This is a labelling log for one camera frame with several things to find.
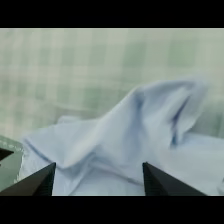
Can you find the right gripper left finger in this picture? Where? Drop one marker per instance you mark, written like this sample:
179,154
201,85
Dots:
39,184

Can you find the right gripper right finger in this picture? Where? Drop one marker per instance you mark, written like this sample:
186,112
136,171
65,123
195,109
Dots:
160,183

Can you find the light blue shirt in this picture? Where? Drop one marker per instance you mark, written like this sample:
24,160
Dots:
133,133

